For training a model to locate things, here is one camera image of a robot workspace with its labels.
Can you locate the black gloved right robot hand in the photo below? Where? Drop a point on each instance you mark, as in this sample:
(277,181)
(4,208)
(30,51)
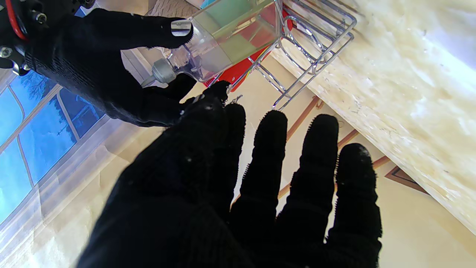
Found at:
(85,63)

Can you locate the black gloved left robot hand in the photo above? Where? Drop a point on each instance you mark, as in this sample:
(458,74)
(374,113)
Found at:
(186,204)

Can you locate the red ketchup squeeze bottle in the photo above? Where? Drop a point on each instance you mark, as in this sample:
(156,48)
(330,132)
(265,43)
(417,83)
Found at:
(238,72)

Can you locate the clear square oil bottle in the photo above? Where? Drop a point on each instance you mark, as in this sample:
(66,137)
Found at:
(230,37)

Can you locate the knitted cushion on backdrop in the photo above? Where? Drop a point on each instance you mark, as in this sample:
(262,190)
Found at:
(171,7)

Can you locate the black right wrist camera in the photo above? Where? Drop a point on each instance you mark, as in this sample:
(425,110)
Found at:
(22,33)

